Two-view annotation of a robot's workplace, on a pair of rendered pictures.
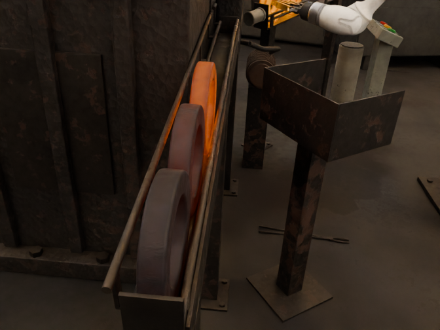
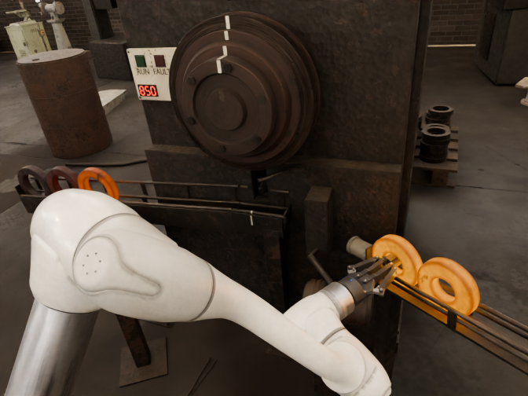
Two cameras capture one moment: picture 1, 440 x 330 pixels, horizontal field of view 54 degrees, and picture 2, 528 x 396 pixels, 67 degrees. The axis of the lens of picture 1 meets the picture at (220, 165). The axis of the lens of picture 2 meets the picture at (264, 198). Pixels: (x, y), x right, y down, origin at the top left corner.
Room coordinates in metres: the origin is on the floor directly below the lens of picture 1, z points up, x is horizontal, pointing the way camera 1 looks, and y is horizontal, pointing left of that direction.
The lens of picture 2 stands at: (1.97, -1.12, 1.48)
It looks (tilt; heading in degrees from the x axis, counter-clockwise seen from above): 31 degrees down; 110
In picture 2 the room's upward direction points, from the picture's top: 6 degrees counter-clockwise
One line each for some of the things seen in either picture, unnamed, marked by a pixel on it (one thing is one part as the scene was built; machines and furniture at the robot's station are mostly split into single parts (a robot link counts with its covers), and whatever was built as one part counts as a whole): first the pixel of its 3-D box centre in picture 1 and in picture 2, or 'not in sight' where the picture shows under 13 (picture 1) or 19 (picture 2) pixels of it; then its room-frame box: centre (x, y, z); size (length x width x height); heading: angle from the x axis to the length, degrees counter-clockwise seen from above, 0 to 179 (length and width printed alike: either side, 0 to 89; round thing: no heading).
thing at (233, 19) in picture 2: not in sight; (241, 97); (1.52, -0.01, 1.11); 0.47 x 0.06 x 0.47; 177
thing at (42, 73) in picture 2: not in sight; (67, 103); (-0.98, 1.81, 0.45); 0.59 x 0.59 x 0.89
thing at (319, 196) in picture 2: (228, 20); (320, 221); (1.75, -0.01, 0.68); 0.11 x 0.08 x 0.24; 87
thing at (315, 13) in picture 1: (317, 14); (336, 300); (1.86, -0.38, 0.70); 0.09 x 0.06 x 0.09; 142
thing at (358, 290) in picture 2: (302, 9); (357, 286); (1.91, -0.32, 0.71); 0.09 x 0.08 x 0.07; 52
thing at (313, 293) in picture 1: (308, 201); (115, 304); (0.99, -0.25, 0.36); 0.26 x 0.20 x 0.72; 32
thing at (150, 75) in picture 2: not in sight; (164, 75); (1.18, 0.12, 1.15); 0.26 x 0.02 x 0.18; 177
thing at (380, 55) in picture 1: (373, 85); not in sight; (2.15, -0.78, 0.31); 0.24 x 0.16 x 0.62; 177
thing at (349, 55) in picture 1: (342, 94); not in sight; (2.12, -0.62, 0.26); 0.12 x 0.12 x 0.52
